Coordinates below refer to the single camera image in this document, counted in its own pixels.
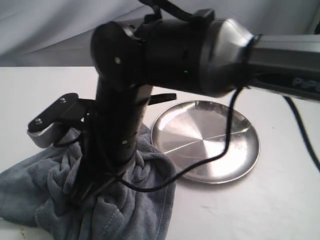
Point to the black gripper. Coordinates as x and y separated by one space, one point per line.
110 140

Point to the grey-blue fleece towel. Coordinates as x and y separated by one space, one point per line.
34 193

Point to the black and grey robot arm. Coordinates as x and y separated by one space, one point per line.
197 54

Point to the round stainless steel plate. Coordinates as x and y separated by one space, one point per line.
195 130

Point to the grey backdrop cloth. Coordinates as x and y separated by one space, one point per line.
56 33

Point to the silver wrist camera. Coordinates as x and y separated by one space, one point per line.
67 112

